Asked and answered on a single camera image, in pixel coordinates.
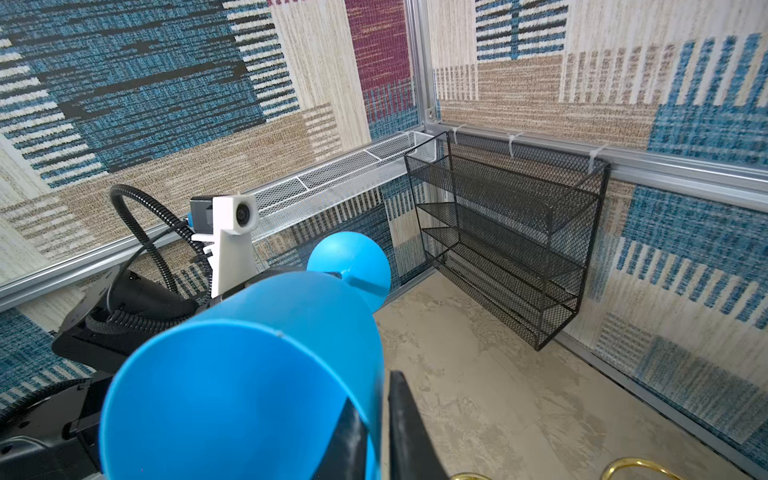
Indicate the blue wine glass back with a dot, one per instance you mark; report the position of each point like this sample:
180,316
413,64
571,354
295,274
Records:
252,387

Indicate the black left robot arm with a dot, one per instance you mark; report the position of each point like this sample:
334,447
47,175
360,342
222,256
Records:
53,431

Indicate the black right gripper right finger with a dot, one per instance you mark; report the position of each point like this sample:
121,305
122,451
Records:
412,454

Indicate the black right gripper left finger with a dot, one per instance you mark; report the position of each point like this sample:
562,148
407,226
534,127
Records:
346,453

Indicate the black wire shelf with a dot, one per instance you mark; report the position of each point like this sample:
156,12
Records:
511,223

